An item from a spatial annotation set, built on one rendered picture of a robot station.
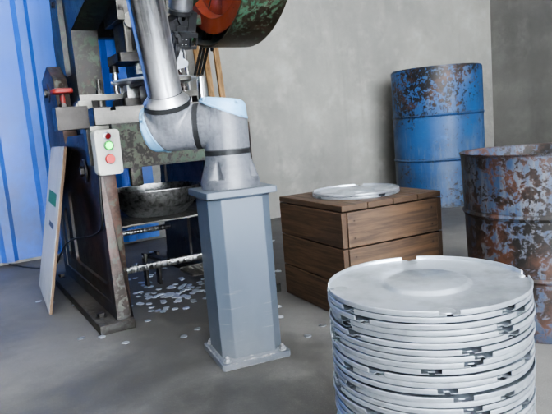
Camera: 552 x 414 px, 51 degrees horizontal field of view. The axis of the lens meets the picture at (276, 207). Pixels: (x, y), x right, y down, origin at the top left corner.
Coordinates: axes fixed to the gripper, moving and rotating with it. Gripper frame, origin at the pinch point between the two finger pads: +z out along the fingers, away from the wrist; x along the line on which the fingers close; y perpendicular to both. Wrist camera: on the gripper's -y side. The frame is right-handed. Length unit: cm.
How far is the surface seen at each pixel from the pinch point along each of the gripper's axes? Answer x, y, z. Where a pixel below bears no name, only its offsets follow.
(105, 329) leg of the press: -36, -31, 69
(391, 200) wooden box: -64, 47, 19
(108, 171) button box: -18.3, -25.3, 23.6
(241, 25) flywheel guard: 14.0, 32.4, -12.4
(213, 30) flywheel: 37, 34, -4
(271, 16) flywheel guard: 10.9, 42.7, -16.7
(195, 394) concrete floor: -88, -27, 47
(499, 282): -134, -6, -13
